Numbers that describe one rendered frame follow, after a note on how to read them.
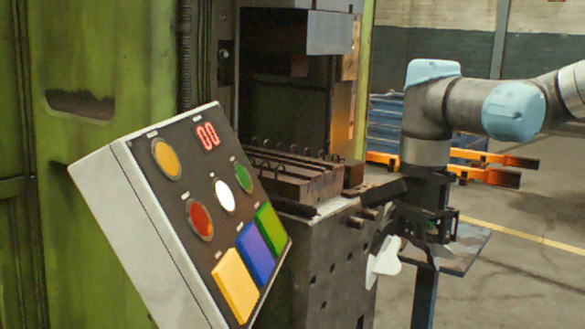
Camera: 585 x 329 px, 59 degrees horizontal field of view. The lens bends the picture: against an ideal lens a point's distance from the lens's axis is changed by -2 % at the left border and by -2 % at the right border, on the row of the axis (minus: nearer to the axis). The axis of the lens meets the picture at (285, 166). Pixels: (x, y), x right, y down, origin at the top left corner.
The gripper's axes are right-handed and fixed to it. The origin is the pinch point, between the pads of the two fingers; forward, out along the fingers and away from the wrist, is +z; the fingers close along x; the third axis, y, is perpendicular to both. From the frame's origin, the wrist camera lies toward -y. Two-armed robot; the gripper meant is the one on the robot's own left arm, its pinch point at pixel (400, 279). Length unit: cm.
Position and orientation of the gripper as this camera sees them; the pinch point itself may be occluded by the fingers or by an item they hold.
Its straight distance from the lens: 89.5
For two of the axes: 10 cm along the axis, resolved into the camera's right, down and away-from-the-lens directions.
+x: 8.5, -1.0, 5.1
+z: -0.4, 9.7, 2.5
